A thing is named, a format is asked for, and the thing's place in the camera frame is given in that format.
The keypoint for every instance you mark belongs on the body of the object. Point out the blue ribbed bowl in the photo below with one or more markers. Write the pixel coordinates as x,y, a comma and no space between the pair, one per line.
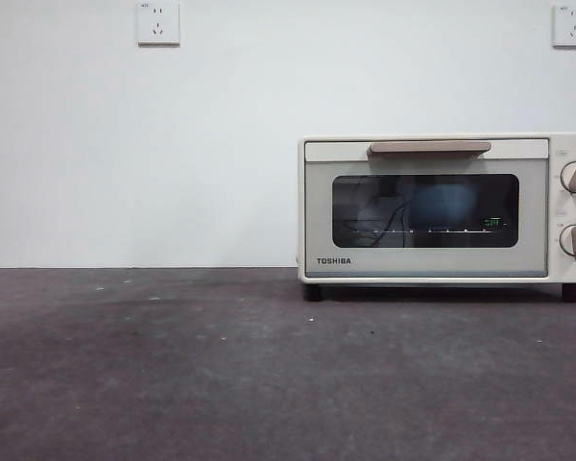
441,206

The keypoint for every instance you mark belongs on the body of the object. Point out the dark oven foot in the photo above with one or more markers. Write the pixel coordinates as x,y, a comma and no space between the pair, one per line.
312,293
571,293

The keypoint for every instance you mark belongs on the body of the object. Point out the cream Toshiba toaster oven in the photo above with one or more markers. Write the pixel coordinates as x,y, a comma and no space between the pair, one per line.
554,269

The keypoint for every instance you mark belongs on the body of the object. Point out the oven knob with upright pointer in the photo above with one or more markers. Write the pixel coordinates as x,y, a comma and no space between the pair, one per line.
573,240

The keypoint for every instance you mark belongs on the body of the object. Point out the white wall socket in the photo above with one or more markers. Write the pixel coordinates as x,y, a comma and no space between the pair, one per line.
158,24
572,26

